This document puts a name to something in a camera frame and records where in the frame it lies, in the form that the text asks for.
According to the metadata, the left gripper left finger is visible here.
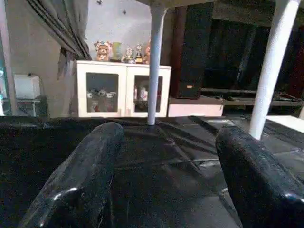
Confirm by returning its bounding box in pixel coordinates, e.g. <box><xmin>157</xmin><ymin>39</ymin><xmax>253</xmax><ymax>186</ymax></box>
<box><xmin>18</xmin><ymin>122</ymin><xmax>125</xmax><ymax>228</ymax></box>

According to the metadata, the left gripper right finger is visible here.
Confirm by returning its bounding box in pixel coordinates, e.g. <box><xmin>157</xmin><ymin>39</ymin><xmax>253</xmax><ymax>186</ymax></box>
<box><xmin>215</xmin><ymin>126</ymin><xmax>304</xmax><ymax>228</ymax></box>

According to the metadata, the white plastic table leg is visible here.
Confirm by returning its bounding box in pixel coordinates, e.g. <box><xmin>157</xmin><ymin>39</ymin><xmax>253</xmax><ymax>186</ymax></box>
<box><xmin>248</xmin><ymin>0</ymin><xmax>303</xmax><ymax>141</ymax></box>
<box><xmin>146</xmin><ymin>4</ymin><xmax>168</xmax><ymax>127</ymax></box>

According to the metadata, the white plastic table top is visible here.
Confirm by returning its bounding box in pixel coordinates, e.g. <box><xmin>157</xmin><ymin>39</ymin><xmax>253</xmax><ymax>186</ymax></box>
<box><xmin>135</xmin><ymin>0</ymin><xmax>304</xmax><ymax>8</ymax></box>

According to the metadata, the white flat board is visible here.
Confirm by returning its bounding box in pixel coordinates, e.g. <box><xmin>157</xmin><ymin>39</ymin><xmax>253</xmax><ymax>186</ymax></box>
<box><xmin>265</xmin><ymin>114</ymin><xmax>304</xmax><ymax>134</ymax></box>

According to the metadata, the black work mat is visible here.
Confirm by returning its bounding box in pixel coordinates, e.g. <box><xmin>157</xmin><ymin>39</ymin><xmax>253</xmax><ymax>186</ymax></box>
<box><xmin>0</xmin><ymin>114</ymin><xmax>304</xmax><ymax>228</ymax></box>

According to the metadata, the white drawer unit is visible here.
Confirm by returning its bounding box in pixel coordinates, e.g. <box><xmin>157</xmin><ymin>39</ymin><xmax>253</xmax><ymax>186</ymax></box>
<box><xmin>167</xmin><ymin>97</ymin><xmax>225</xmax><ymax>118</ymax></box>

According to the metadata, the white glass door cabinet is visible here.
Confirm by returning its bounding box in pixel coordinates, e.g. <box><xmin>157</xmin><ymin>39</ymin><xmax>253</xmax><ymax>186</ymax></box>
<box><xmin>76</xmin><ymin>59</ymin><xmax>171</xmax><ymax>118</ymax></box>

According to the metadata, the white box appliance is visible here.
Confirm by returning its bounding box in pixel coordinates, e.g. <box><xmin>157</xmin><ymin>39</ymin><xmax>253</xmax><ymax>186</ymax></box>
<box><xmin>13</xmin><ymin>74</ymin><xmax>42</xmax><ymax>100</ymax></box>

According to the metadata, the grey window curtain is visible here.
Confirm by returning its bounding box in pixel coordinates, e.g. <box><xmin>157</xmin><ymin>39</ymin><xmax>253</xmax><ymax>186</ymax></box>
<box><xmin>26</xmin><ymin>0</ymin><xmax>92</xmax><ymax>76</ymax></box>

